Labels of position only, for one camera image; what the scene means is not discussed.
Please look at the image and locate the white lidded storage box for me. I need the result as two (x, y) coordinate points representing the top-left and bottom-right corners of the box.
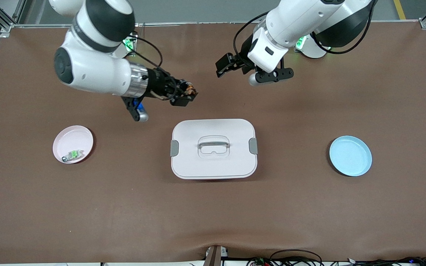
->
(170, 119), (258, 180)

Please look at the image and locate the pale pink round plate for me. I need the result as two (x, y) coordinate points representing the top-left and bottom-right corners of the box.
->
(53, 125), (94, 164)

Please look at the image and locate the brown table mat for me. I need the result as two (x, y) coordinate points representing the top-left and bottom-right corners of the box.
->
(0, 22), (426, 265)

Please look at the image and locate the light blue round plate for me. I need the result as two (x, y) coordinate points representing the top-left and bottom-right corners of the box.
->
(329, 136), (372, 177)

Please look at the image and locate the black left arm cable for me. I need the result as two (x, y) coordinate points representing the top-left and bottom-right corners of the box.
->
(233, 12), (270, 57)

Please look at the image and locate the aluminium table edge rail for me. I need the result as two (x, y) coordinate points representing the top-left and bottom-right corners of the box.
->
(0, 21), (426, 28)

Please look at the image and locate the green grey switch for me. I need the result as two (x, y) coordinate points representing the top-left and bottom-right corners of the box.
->
(62, 149), (85, 163)

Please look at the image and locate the metal mount bracket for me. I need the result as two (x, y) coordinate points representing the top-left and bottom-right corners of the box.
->
(203, 245), (229, 266)

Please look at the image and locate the black looped cable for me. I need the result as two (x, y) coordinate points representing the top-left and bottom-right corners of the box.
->
(246, 249), (324, 266)

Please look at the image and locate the black cable bundle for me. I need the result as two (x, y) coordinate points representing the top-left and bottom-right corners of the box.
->
(346, 256), (426, 266)

